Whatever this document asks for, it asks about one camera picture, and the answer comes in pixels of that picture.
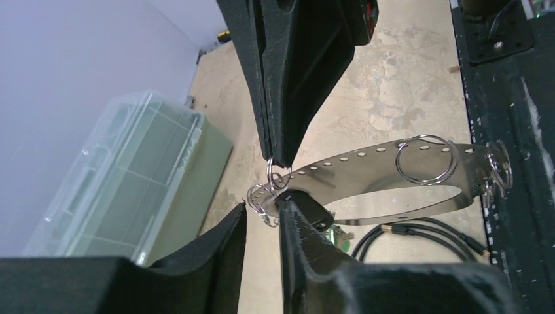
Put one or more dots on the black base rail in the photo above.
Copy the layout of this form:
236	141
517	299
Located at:
506	55

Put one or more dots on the green key tag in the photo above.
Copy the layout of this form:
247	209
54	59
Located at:
340	238

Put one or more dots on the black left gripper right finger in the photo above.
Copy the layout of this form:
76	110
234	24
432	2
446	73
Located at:
317	277

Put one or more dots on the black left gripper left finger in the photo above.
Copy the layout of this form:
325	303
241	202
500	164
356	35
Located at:
204	276

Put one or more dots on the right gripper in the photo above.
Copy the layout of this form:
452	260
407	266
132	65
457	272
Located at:
292	53

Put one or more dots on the black key tag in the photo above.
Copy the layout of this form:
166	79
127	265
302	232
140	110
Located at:
316	215

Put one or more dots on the yellow black screwdriver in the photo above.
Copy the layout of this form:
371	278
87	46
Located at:
224	37

